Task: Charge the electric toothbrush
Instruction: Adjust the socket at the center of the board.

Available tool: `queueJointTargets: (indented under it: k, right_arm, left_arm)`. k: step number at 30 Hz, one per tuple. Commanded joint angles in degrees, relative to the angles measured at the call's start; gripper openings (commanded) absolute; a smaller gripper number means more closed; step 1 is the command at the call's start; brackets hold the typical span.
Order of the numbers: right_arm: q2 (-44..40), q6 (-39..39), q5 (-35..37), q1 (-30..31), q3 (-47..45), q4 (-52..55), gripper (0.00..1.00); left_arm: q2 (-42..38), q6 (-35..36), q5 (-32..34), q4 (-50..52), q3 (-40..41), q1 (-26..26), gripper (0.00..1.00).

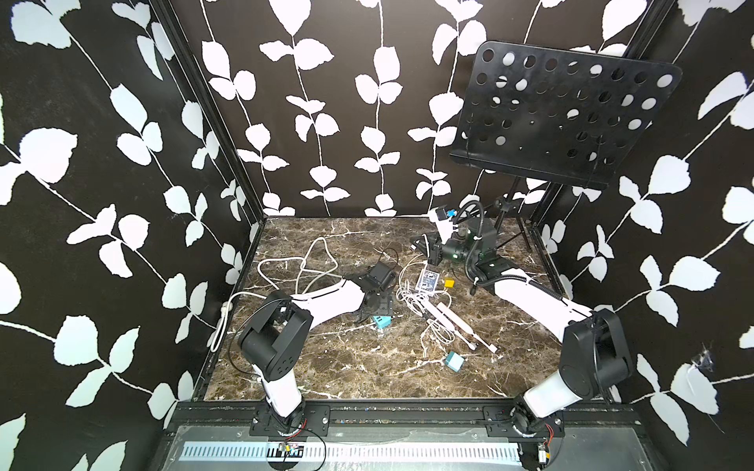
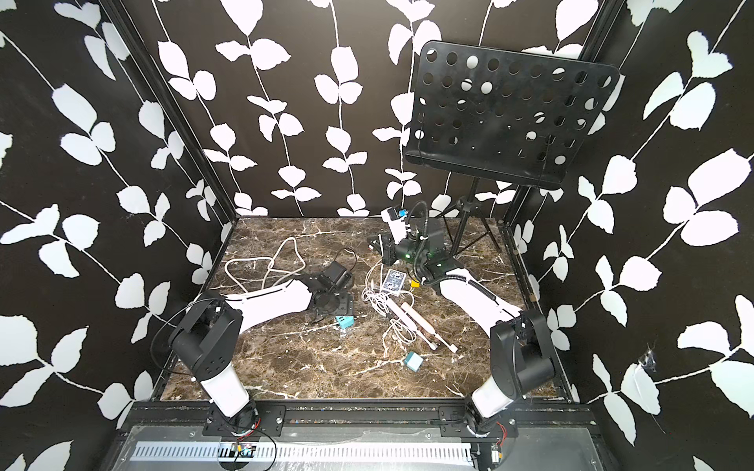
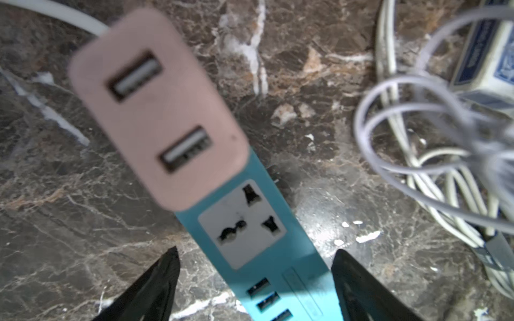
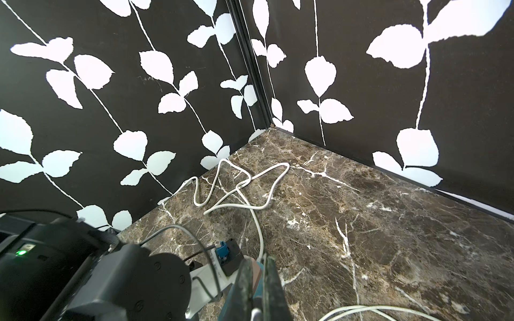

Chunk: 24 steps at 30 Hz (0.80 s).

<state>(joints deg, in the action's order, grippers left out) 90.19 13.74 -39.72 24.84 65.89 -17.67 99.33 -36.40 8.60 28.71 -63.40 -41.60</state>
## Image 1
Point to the teal power strip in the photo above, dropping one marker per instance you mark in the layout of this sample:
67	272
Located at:
382	322

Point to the blue playing card box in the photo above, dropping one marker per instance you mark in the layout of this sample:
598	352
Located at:
427	282

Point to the pink electric toothbrush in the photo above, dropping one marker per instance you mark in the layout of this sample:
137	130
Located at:
458	322

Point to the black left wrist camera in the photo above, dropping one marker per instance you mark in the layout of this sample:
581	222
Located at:
381	276

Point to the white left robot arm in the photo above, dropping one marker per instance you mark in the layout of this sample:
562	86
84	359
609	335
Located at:
273	339

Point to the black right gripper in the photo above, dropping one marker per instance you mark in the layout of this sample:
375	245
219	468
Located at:
433	256

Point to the black music stand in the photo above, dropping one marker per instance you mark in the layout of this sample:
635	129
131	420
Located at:
562	117

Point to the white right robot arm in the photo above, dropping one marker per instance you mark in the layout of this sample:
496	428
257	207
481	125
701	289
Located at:
594	355

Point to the black front rail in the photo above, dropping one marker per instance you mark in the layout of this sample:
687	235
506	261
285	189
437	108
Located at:
323	417

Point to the teal wall charger cube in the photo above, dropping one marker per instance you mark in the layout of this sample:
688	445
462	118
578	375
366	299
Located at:
454	361

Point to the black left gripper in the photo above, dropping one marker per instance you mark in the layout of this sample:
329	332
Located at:
387	304

